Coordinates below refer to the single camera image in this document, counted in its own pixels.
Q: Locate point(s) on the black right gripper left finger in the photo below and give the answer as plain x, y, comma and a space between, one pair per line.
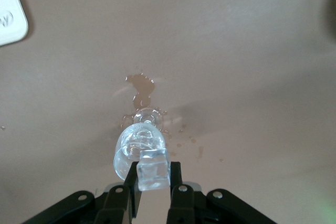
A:
116, 203

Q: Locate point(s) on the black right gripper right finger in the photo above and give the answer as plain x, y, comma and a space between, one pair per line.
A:
181, 200

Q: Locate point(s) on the clear ice cube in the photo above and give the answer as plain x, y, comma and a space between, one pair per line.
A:
153, 172

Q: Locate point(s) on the clear wine glass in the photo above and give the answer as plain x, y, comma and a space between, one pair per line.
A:
131, 140

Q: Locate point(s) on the brown liquid spill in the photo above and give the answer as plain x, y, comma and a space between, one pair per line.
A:
143, 85

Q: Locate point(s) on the white rabbit print tray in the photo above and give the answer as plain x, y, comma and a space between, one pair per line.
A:
10, 19

